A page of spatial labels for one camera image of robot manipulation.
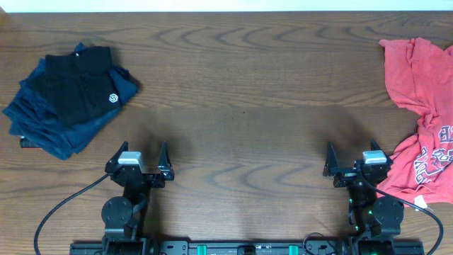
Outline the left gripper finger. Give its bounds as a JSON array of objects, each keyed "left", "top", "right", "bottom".
[
  {"left": 158, "top": 142, "right": 175, "bottom": 181},
  {"left": 107, "top": 141, "right": 128, "bottom": 167}
]

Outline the red printed t-shirt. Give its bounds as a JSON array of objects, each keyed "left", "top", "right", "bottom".
[{"left": 378, "top": 38, "right": 452, "bottom": 209}]

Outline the black polo shirt with logo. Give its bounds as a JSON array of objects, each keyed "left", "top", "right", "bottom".
[{"left": 30, "top": 46, "right": 121, "bottom": 126}]

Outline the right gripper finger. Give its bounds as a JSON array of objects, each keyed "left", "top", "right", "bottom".
[
  {"left": 323, "top": 142, "right": 338, "bottom": 176},
  {"left": 370, "top": 139, "right": 393, "bottom": 165}
]

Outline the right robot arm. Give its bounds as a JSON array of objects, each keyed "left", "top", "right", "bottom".
[{"left": 323, "top": 140, "right": 404, "bottom": 254}]

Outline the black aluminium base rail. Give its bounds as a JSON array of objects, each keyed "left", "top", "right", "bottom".
[{"left": 69, "top": 240, "right": 425, "bottom": 255}]

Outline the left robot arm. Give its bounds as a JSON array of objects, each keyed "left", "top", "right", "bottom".
[{"left": 101, "top": 142, "right": 175, "bottom": 254}]

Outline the navy folded shirts stack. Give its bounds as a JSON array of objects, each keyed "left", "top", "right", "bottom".
[{"left": 3, "top": 43, "right": 138, "bottom": 160}]

